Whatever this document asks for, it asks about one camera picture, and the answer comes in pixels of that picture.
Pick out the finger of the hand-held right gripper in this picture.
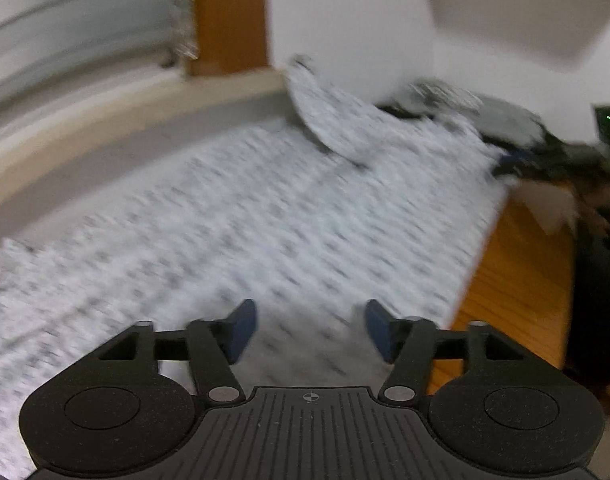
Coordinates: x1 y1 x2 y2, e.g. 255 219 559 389
491 166 536 180
492 152 533 171

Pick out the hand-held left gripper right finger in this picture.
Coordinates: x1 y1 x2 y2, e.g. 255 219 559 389
364 299 526 405

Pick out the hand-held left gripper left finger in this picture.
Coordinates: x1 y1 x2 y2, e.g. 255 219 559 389
98 299 259 405

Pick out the white checker print garment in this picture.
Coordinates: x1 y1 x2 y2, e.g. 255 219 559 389
0 55 580 476

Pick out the person's right hand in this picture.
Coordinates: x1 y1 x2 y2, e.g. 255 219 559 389
577 182 610 233

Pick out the grey printed sweatshirt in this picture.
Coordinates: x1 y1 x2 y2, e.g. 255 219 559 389
405 80 546 146

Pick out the beige window sill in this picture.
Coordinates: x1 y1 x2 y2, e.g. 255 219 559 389
0 67 288 213

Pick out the white window blind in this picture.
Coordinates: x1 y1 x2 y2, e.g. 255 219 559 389
0 0 196 126

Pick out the clear blind cord clip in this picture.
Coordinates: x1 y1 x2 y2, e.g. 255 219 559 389
167 0 201 68

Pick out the wooden window frame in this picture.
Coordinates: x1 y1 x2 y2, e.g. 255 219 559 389
185 0 271 78

